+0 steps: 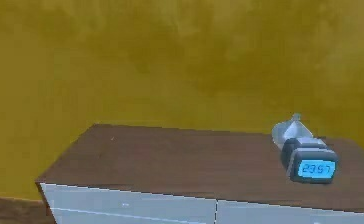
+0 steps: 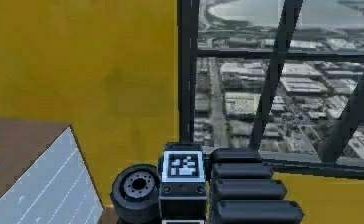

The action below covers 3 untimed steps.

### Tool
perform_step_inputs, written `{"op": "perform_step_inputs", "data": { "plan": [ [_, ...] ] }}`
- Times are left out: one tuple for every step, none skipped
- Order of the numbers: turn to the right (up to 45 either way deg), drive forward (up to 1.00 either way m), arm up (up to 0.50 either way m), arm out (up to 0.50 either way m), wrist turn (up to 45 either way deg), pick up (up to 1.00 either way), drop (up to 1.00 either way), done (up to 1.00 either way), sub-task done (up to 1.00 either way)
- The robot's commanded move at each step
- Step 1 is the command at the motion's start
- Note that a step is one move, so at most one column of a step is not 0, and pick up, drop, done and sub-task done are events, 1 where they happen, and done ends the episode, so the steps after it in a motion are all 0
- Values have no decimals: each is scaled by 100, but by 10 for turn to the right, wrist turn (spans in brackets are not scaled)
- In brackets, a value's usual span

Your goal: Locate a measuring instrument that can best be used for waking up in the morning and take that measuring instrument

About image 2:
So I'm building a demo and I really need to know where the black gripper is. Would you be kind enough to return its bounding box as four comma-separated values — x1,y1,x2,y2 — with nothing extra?
109,163,162,224

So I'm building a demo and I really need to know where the brown topped white cabinet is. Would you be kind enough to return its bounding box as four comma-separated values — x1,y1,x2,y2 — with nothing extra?
0,117,105,224

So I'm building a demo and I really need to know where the black framed window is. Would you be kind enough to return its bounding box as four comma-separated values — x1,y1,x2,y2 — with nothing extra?
177,0,364,182

